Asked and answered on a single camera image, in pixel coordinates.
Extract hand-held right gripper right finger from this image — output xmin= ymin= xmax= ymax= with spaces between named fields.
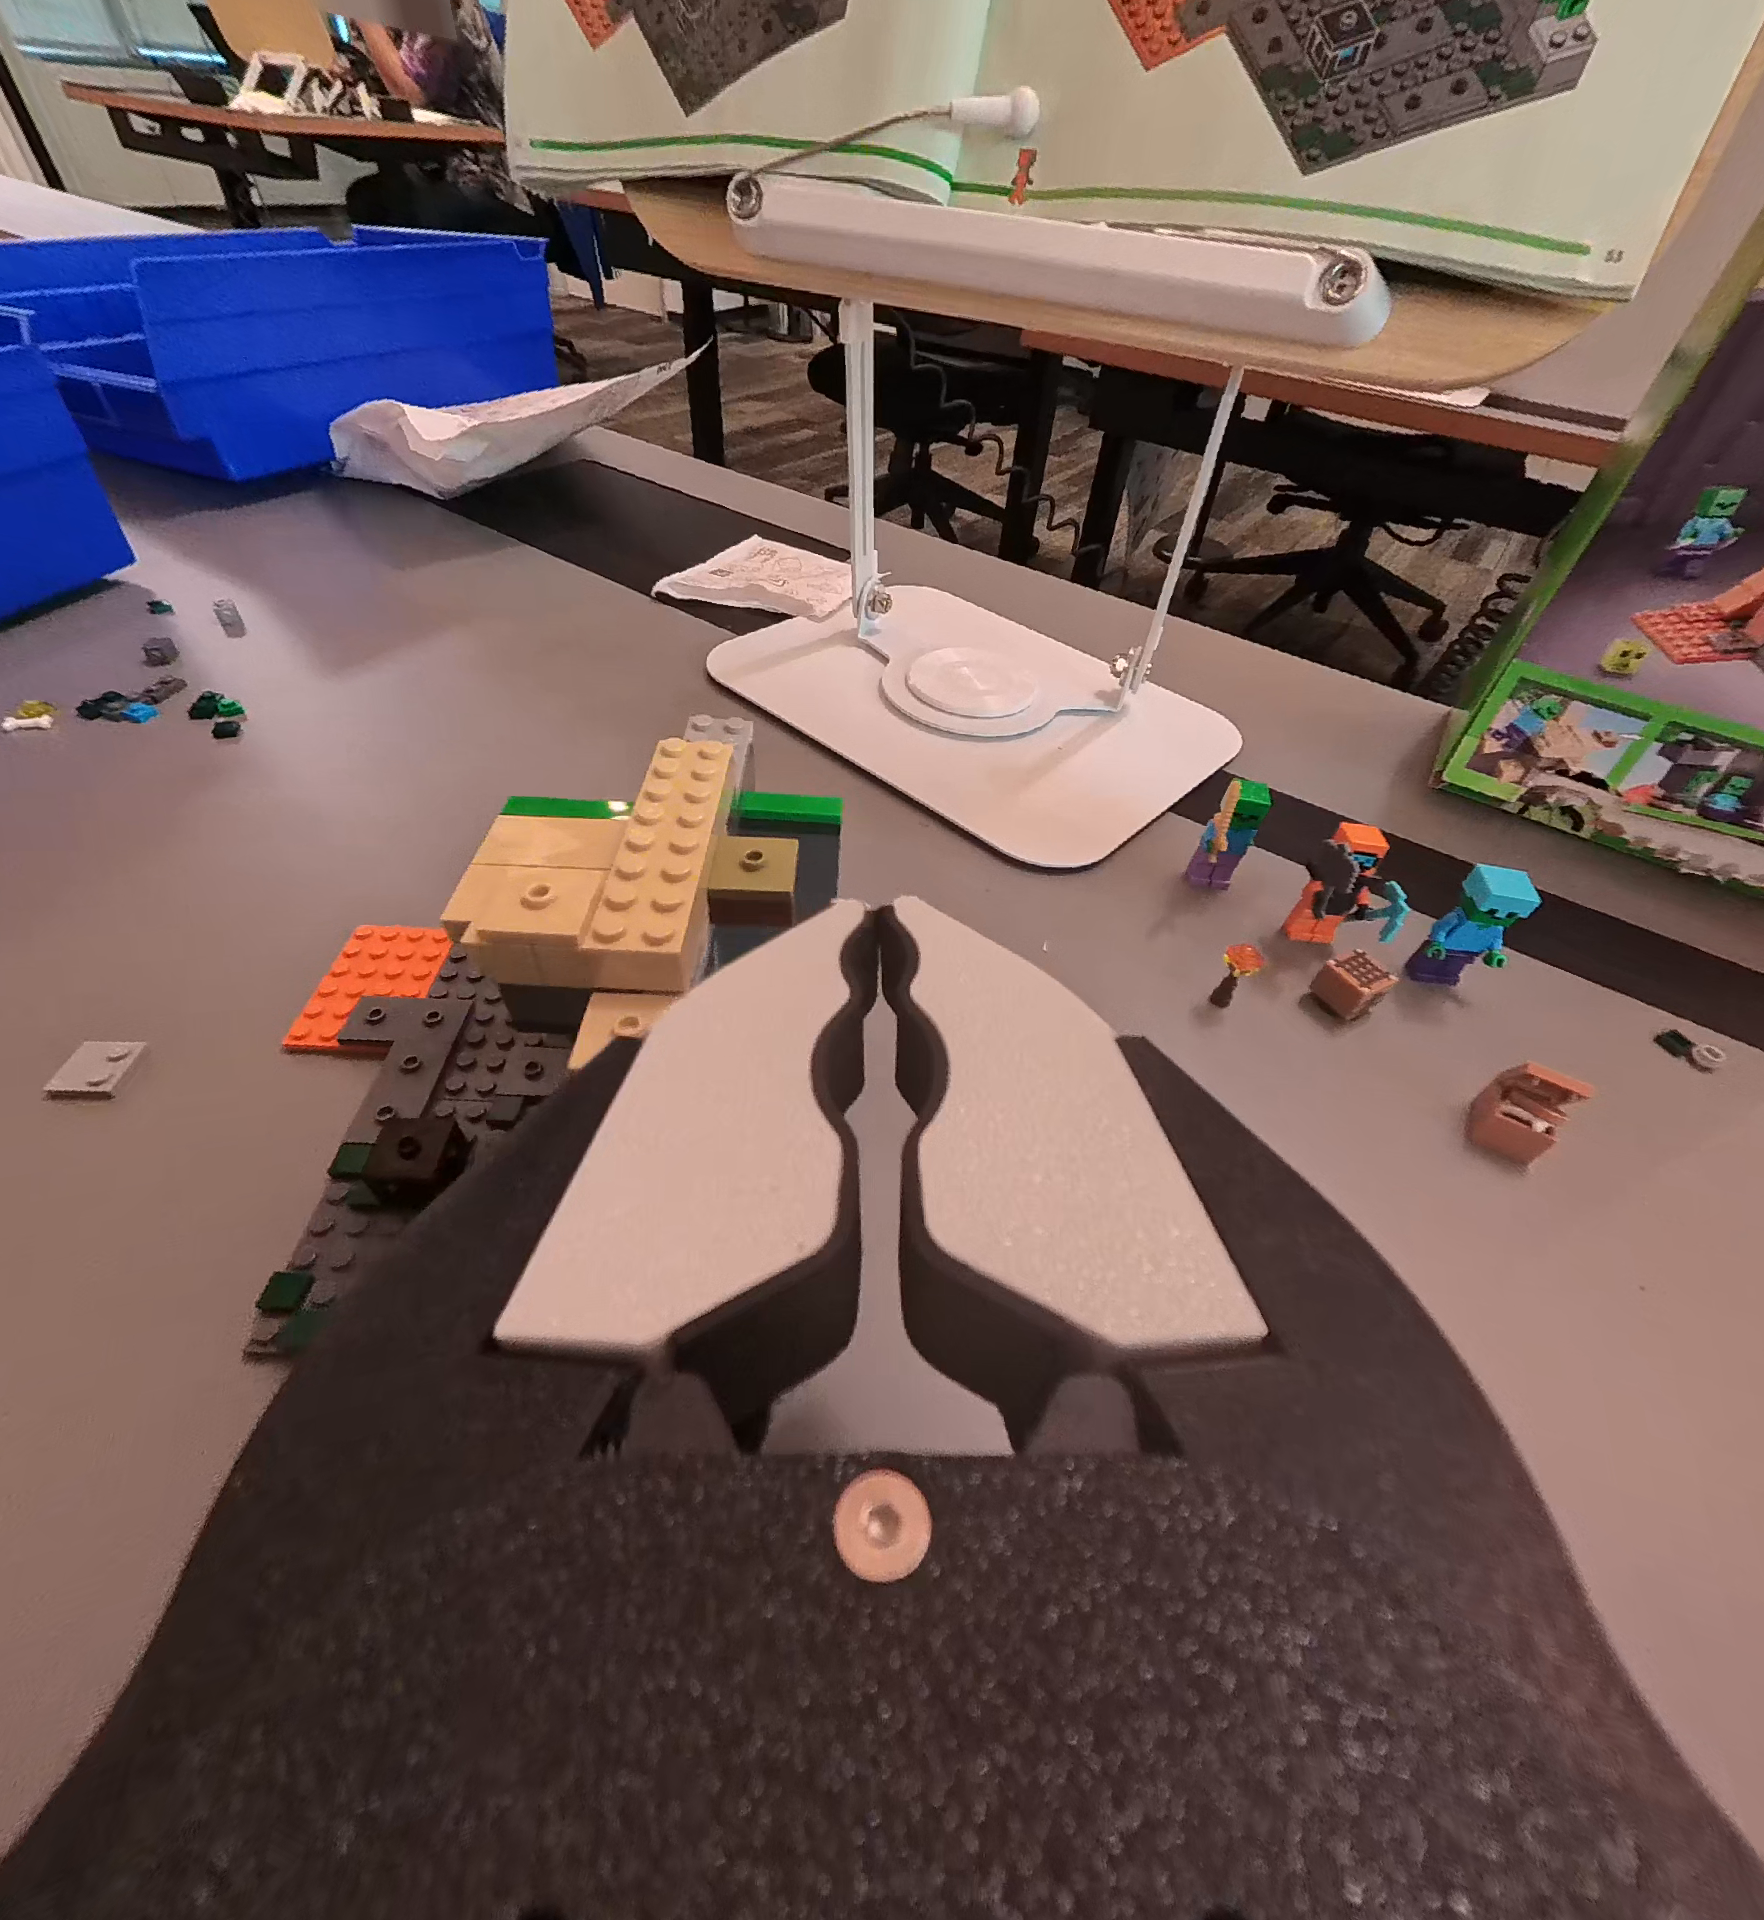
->
xmin=893 ymin=895 xmax=1271 ymax=1457

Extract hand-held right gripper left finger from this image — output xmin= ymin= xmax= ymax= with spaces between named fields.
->
xmin=493 ymin=897 xmax=883 ymax=1457

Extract toy brick building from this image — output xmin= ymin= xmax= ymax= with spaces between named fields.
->
xmin=244 ymin=716 xmax=847 ymax=1360

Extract orange brick plate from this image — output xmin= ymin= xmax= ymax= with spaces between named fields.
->
xmin=282 ymin=924 xmax=455 ymax=1055

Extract grey desk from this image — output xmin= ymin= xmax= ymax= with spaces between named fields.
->
xmin=0 ymin=210 xmax=1764 ymax=1920

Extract wooden office desk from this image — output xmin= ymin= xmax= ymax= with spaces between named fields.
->
xmin=64 ymin=78 xmax=508 ymax=229

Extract green head zombie minifigure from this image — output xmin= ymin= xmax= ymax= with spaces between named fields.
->
xmin=1185 ymin=776 xmax=1274 ymax=894

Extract orange minifigure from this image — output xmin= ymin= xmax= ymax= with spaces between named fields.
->
xmin=1285 ymin=823 xmax=1412 ymax=948

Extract white book stand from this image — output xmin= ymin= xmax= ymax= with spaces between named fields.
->
xmin=620 ymin=0 xmax=1764 ymax=872

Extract brown toy chest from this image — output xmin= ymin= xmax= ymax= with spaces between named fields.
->
xmin=1469 ymin=1063 xmax=1598 ymax=1170

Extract cyan head minifigure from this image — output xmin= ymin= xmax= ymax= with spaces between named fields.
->
xmin=1407 ymin=861 xmax=1544 ymax=987

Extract small grey brick plate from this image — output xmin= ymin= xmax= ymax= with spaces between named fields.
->
xmin=43 ymin=1039 xmax=149 ymax=1104

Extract black office chair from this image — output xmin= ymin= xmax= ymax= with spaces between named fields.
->
xmin=807 ymin=306 xmax=1041 ymax=560
xmin=1168 ymin=472 xmax=1507 ymax=696

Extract cluster of small loose bricks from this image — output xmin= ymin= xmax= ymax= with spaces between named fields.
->
xmin=0 ymin=595 xmax=253 ymax=744

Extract white paper bag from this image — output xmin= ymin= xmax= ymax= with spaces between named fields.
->
xmin=331 ymin=338 xmax=716 ymax=500

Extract wooden top office table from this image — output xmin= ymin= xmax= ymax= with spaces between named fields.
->
xmin=680 ymin=270 xmax=1627 ymax=602

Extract green toy box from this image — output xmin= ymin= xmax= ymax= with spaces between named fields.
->
xmin=1430 ymin=135 xmax=1764 ymax=919

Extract building instruction booklet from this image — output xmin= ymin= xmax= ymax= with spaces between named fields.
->
xmin=504 ymin=0 xmax=1764 ymax=302

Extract white and black equipment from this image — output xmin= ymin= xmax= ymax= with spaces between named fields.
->
xmin=222 ymin=48 xmax=426 ymax=121

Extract tan chair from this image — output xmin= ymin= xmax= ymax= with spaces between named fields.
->
xmin=199 ymin=0 xmax=352 ymax=63

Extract black coiled cable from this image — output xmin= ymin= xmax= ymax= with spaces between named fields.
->
xmin=1421 ymin=578 xmax=1536 ymax=700

